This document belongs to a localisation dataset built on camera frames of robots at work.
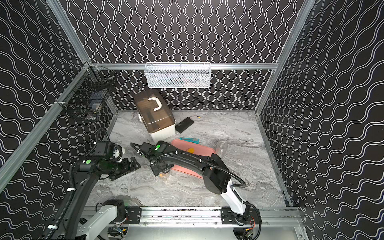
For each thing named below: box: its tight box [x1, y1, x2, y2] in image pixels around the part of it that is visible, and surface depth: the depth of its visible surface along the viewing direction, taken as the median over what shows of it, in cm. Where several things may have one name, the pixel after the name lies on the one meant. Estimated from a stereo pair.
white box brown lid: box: [134, 89, 177, 143], surface depth 99 cm
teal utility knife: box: [179, 137, 200, 144], surface depth 105 cm
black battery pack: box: [175, 117, 194, 134], surface depth 112 cm
